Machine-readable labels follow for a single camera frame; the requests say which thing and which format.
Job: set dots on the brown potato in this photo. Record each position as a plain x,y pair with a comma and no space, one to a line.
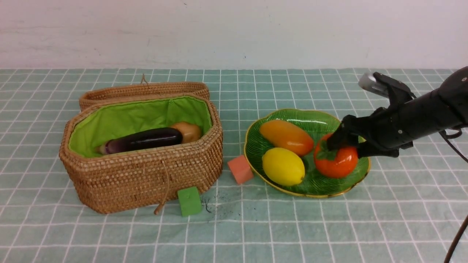
190,132

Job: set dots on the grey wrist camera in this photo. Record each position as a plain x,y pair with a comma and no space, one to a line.
369,83

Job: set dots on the orange persimmon green leaves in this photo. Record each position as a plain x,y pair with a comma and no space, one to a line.
334,163

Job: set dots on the green glass leaf plate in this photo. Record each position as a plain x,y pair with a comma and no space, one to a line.
314,185

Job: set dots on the orange foam cube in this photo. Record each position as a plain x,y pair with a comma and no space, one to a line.
240,169

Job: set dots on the green checkered tablecloth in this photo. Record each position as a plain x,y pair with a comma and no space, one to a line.
406,211

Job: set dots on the yellow lemon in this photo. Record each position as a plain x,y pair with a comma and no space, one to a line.
283,167

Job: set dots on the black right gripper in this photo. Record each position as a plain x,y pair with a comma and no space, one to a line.
407,118

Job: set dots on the purple eggplant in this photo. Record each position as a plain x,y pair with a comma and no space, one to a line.
147,139

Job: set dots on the yellow orange mango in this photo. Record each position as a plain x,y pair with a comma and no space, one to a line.
284,134

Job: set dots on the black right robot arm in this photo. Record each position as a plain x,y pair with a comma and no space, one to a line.
453,92

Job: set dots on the woven wicker basket lid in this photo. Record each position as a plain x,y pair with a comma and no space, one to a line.
91,98

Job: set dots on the woven wicker basket green lining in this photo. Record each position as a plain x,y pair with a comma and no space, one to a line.
132,179

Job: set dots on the green foam cube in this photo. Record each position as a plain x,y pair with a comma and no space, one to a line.
189,201

